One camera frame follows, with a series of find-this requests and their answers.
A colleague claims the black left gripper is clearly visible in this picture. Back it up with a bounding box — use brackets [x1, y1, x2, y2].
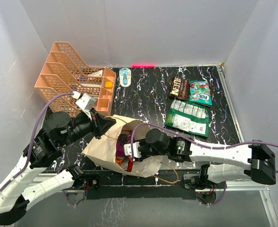
[60, 107, 117, 147]

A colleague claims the purple blackcurrant candy bag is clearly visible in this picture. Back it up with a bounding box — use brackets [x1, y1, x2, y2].
[116, 130, 132, 157]

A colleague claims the beige paper bag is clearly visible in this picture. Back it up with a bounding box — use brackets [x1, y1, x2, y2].
[82, 114, 179, 184]

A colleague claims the green snack bag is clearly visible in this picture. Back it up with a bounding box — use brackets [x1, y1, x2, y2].
[165, 99, 210, 138]

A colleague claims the brown Kettle chips bag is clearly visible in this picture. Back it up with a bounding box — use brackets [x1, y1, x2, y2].
[169, 76, 190, 101]

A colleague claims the teal Fox's mint candy bag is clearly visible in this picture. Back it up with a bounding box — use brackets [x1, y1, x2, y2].
[189, 81, 213, 107]

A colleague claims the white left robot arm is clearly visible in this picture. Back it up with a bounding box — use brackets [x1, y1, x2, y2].
[0, 109, 116, 226]

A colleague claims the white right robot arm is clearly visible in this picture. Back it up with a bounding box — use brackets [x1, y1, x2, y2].
[130, 128, 276, 189]

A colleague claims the orange red snack pack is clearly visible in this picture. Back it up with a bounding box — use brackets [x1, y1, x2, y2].
[115, 157, 133, 172]

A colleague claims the yellow sticky note pad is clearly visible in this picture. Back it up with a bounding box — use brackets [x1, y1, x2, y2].
[104, 81, 113, 89]

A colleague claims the small white box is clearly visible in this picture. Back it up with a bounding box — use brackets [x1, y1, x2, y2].
[89, 70, 104, 77]

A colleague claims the peach plastic desk organizer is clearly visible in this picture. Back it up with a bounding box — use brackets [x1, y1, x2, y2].
[35, 42, 116, 116]

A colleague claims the blue correction tape package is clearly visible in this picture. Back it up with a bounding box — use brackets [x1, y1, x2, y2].
[119, 68, 131, 87]

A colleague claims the pink tape strip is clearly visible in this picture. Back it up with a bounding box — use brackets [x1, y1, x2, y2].
[132, 63, 155, 68]

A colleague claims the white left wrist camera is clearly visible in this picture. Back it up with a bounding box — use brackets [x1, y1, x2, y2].
[72, 91, 96, 120]

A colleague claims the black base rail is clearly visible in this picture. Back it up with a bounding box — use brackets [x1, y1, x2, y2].
[70, 170, 224, 203]

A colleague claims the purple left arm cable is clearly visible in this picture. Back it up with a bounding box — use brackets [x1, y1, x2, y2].
[0, 91, 82, 205]

